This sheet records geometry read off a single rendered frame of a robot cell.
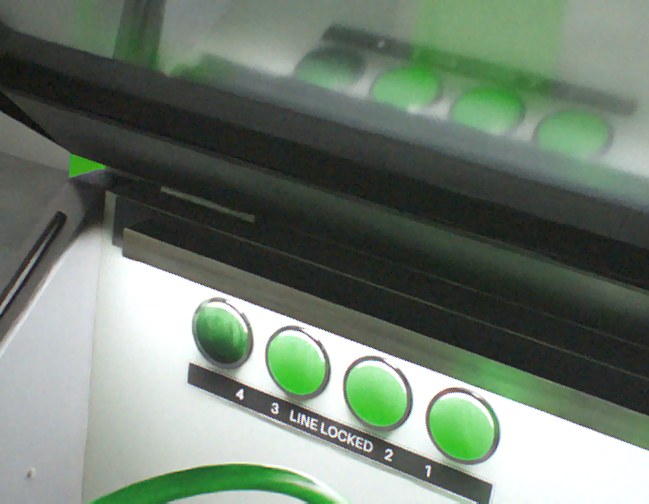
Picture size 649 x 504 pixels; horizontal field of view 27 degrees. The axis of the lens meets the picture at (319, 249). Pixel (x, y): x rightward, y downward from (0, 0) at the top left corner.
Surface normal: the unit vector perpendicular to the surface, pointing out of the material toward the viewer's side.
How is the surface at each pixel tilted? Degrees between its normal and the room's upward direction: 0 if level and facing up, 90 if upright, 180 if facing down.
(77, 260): 90
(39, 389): 90
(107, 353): 90
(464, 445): 96
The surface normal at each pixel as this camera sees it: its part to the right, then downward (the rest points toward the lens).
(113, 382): -0.51, 0.25
